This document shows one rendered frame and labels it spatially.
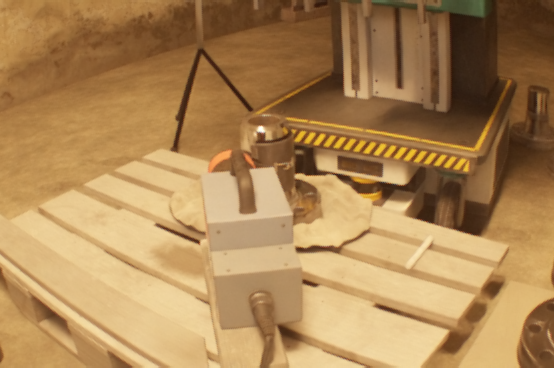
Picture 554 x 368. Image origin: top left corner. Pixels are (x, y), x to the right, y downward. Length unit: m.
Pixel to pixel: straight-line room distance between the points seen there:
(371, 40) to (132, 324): 1.14
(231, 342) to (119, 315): 0.29
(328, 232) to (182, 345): 0.50
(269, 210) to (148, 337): 0.33
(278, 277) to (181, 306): 0.33
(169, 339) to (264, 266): 0.26
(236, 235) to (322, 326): 0.27
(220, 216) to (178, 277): 0.36
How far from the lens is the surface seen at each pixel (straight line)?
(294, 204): 1.55
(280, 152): 1.49
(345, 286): 1.34
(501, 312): 1.50
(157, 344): 1.15
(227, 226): 1.05
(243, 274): 1.01
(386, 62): 1.93
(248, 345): 1.03
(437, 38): 1.81
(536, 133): 2.64
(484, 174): 1.81
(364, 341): 1.17
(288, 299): 1.04
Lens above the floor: 0.87
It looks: 23 degrees down
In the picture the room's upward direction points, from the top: 3 degrees counter-clockwise
